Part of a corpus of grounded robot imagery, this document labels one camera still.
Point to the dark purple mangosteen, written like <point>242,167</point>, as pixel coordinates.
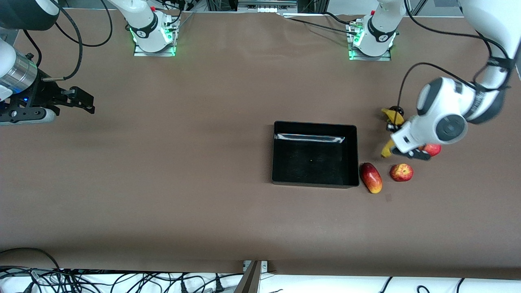
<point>397,109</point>

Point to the yellow banana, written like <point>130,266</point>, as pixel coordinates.
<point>395,117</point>

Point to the white power strip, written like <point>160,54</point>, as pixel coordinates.
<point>266,7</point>

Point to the black plastic box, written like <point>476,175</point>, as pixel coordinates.
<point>313,162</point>

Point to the small metal bracket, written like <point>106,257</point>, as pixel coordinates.
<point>263,266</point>

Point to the red yellow mango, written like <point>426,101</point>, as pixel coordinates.
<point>371,178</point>

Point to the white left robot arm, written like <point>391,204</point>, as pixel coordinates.
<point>447,101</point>

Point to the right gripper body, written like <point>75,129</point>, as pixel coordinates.
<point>44,94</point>

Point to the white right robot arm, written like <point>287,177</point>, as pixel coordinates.
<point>138,16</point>

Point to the dark metal post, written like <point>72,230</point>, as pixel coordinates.
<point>250,280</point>

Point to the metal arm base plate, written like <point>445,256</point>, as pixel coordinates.
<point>154,53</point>
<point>368,58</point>

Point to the red apple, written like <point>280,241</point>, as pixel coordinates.
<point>434,149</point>
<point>401,172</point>

